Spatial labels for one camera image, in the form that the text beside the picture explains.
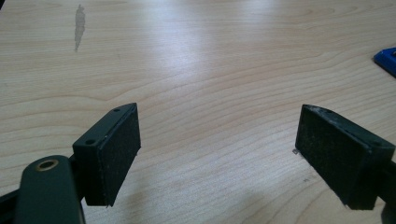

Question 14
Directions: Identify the blue stapler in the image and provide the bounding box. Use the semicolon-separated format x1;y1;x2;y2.
373;47;396;79

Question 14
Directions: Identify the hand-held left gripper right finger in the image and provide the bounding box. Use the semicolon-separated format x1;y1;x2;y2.
294;104;396;211

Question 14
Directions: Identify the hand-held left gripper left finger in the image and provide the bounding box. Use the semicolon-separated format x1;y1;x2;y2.
72;102;142;208

